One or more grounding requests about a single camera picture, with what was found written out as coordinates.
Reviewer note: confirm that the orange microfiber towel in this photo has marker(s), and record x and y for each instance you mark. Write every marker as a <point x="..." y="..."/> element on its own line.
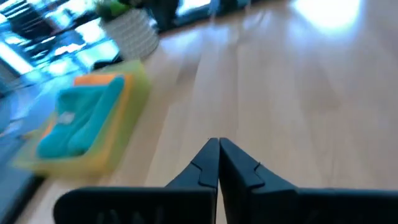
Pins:
<point x="96" y="79"/>

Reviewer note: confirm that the teal microfiber towel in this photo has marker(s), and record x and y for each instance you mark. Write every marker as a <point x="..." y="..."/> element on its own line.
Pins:
<point x="81" y="124"/>

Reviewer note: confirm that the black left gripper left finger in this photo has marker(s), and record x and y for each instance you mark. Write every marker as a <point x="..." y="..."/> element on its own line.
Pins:
<point x="155" y="205"/>

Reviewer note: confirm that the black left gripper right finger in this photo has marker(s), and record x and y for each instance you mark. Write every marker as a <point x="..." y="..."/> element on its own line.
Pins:
<point x="280" y="207"/>

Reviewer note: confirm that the succulent in white patterned pot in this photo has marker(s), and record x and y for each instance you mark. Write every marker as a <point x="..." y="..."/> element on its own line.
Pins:
<point x="133" y="34"/>

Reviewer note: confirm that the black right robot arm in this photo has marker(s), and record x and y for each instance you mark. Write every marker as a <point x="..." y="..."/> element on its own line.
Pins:
<point x="164" y="14"/>

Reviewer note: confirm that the yellow plastic bin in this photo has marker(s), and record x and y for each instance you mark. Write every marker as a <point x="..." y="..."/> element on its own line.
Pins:
<point x="124" y="124"/>

